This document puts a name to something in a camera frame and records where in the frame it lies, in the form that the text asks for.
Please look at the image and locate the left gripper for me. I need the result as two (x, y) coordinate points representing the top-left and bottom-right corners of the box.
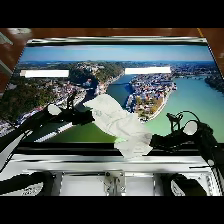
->
(65, 108), (96, 127)

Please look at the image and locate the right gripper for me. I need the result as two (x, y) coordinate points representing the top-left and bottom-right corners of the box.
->
(149, 132), (178, 151)

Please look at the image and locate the white shirt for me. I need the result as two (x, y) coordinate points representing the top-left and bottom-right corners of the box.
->
(83, 93), (155, 160)

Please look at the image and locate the black cable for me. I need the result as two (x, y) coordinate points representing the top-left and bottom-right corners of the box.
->
(176, 110), (202, 125)

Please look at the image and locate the silver frame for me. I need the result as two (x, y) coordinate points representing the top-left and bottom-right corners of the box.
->
(0, 152), (224, 197)

